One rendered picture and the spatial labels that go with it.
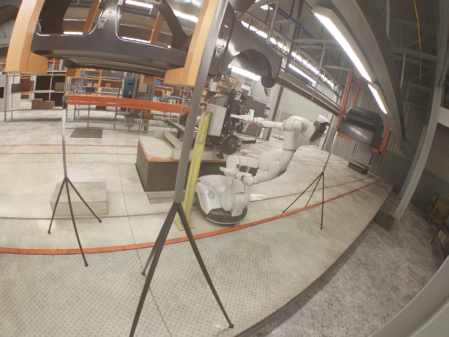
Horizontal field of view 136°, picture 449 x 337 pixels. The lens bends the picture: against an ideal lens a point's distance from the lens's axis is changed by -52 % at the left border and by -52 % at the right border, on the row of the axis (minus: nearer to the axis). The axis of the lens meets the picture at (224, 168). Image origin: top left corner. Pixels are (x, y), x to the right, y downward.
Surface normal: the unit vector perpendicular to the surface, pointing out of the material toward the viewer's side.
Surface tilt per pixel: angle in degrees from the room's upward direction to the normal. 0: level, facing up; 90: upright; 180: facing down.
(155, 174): 90
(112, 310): 0
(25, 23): 90
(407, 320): 90
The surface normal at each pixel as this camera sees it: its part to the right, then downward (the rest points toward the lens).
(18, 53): 0.53, 0.41
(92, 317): 0.24, -0.91
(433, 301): -0.81, 0.00
